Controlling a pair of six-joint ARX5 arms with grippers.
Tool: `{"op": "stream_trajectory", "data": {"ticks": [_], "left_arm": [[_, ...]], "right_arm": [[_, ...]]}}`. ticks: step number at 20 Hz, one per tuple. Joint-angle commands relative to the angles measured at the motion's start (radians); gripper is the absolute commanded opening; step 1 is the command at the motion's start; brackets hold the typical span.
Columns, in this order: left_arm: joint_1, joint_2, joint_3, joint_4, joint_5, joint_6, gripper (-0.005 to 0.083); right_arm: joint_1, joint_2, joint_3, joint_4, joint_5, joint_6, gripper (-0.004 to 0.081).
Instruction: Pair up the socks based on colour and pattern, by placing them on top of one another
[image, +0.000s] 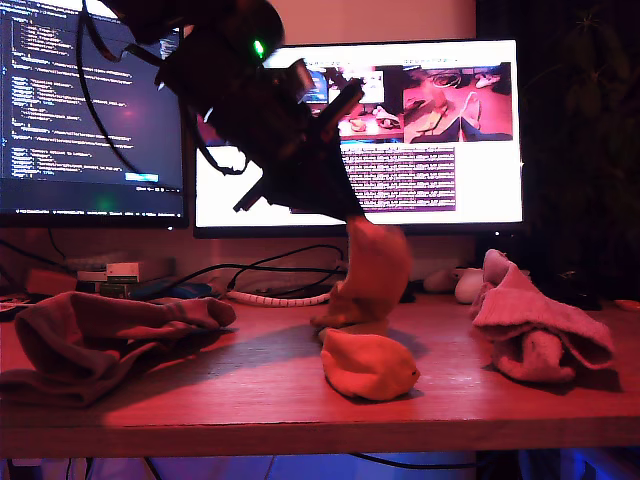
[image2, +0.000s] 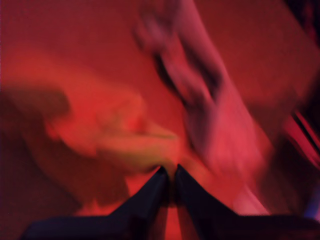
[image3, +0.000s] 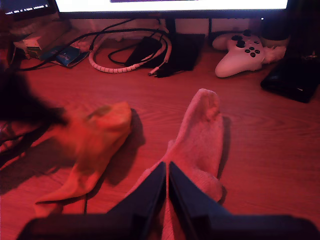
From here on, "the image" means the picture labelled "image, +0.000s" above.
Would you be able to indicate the small white box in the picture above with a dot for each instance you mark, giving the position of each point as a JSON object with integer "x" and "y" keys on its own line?
{"x": 122, "y": 271}

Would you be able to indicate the monitor with bright white screen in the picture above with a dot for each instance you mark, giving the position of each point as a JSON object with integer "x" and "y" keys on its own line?
{"x": 490, "y": 190}

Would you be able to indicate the small white round device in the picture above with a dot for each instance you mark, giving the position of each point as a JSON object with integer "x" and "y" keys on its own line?
{"x": 467, "y": 287}

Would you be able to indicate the pale round object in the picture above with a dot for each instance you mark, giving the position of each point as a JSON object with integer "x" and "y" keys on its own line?
{"x": 440, "y": 281}

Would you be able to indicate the monitor with dark code screen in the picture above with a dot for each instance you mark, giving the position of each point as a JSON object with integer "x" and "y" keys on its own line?
{"x": 50, "y": 150}

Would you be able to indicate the small orange object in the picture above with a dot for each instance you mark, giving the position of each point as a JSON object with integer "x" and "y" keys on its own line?
{"x": 627, "y": 304}

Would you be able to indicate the dark leafy house plant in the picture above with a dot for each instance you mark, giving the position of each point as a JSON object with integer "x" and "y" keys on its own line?
{"x": 590, "y": 75}

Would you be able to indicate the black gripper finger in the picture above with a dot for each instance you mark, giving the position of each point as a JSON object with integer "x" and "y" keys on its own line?
{"x": 315, "y": 195}
{"x": 335, "y": 170}

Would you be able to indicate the grey flat box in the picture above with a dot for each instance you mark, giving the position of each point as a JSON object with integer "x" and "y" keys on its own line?
{"x": 157, "y": 269}

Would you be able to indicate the blue foil packet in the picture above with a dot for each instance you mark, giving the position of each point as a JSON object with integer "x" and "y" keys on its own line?
{"x": 190, "y": 290}

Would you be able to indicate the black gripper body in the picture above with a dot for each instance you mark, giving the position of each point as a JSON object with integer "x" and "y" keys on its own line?
{"x": 260, "y": 130}

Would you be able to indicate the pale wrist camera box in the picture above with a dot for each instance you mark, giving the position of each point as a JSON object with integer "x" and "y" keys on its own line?
{"x": 295, "y": 80}

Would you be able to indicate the dark printed box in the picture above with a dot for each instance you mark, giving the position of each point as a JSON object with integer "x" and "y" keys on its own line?
{"x": 107, "y": 291}

